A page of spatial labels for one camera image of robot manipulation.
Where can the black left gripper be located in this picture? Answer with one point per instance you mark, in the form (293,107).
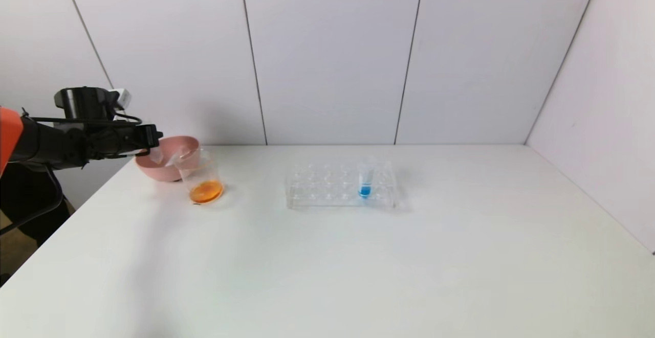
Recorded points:
(149,137)

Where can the test tube with yellow pigment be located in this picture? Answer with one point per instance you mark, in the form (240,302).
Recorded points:
(156,154)

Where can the test tube with red pigment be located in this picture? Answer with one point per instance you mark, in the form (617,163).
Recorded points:
(179,155)

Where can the clear glass beaker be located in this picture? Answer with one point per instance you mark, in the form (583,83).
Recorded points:
(204,187)

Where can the test tube with blue pigment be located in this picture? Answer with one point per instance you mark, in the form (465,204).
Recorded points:
(364,189)

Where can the clear plastic test tube rack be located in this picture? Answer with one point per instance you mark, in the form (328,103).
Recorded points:
(381,195)

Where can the pink bowl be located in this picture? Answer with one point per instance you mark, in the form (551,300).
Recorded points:
(164,166)

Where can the person leg in black trousers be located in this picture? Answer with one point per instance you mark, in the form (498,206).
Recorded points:
(36,210)

